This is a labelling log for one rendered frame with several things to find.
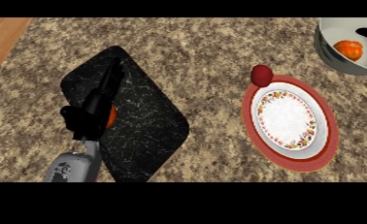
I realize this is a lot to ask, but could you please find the orange squash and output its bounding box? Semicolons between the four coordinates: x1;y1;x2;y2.
105;104;117;129

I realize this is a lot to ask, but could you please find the red round placemat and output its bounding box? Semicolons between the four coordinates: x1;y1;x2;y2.
241;74;340;173

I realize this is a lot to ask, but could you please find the white floral rimmed plate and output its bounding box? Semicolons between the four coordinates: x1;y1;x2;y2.
251;81;330;160

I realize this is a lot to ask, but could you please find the black marbled cutting board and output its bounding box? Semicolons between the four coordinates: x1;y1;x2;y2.
60;45;191;183

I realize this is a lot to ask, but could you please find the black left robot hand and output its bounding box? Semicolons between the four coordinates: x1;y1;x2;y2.
59;57;124;143

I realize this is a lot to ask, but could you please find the orange pumpkin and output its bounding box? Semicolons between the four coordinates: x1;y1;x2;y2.
333;40;364;62

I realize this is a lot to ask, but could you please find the dark red apple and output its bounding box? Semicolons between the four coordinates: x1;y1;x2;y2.
250;64;275;87

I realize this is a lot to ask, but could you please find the brown wooden board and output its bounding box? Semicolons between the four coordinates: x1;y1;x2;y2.
0;17;32;65

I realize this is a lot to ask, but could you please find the grey metal bowl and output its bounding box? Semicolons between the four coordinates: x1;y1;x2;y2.
312;17;367;76

